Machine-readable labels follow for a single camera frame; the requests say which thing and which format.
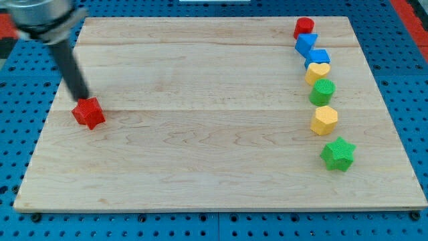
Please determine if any green star block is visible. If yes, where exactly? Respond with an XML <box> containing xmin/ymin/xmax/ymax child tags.
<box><xmin>320</xmin><ymin>137</ymin><xmax>356</xmax><ymax>172</ymax></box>

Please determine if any yellow heart block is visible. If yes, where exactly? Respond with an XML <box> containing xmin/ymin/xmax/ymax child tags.
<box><xmin>305</xmin><ymin>62</ymin><xmax>331</xmax><ymax>86</ymax></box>

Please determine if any blue triangle block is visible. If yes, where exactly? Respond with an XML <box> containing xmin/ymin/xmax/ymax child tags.
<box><xmin>295</xmin><ymin>33</ymin><xmax>318</xmax><ymax>58</ymax></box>

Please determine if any yellow hexagon block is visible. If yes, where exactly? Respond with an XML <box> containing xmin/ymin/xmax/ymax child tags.
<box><xmin>310</xmin><ymin>106</ymin><xmax>338</xmax><ymax>136</ymax></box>

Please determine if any light wooden board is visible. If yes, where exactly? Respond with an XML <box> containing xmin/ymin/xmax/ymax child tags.
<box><xmin>14</xmin><ymin>17</ymin><xmax>427</xmax><ymax>213</ymax></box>

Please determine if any blue cube block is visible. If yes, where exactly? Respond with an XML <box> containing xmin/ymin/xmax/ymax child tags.
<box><xmin>304</xmin><ymin>49</ymin><xmax>330</xmax><ymax>69</ymax></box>

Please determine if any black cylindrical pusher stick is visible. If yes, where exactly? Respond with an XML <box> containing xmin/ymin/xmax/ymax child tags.
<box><xmin>48</xmin><ymin>39</ymin><xmax>90</xmax><ymax>102</ymax></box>

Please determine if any green cylinder block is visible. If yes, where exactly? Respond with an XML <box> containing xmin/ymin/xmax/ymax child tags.
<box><xmin>309</xmin><ymin>78</ymin><xmax>336</xmax><ymax>106</ymax></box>

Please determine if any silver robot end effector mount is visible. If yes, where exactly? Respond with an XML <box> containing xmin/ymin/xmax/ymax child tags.
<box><xmin>5</xmin><ymin>0</ymin><xmax>88</xmax><ymax>44</ymax></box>

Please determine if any red cylinder block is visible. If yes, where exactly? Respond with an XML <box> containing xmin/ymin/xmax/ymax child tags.
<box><xmin>293</xmin><ymin>17</ymin><xmax>315</xmax><ymax>39</ymax></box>

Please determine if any red star block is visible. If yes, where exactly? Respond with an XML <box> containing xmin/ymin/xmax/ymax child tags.
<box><xmin>72</xmin><ymin>97</ymin><xmax>106</xmax><ymax>130</ymax></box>

